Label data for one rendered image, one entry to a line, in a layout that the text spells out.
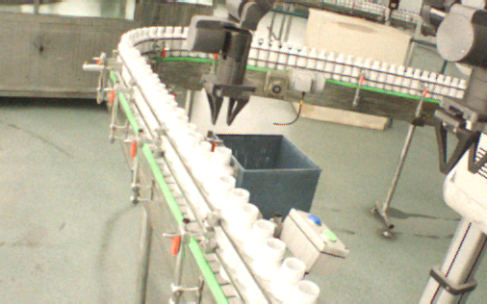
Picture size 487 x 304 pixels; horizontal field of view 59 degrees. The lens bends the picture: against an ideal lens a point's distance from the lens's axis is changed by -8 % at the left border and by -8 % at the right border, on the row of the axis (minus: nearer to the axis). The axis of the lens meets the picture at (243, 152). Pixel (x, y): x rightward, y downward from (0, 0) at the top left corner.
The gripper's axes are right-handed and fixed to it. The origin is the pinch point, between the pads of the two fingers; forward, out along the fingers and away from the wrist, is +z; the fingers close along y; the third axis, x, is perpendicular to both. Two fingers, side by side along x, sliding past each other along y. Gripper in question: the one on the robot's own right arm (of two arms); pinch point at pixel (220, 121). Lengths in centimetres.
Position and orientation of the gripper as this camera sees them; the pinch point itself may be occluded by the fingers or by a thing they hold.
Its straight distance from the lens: 99.2
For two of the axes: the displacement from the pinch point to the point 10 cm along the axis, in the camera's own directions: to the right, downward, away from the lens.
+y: -9.0, -0.1, -4.3
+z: -2.0, 9.0, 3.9
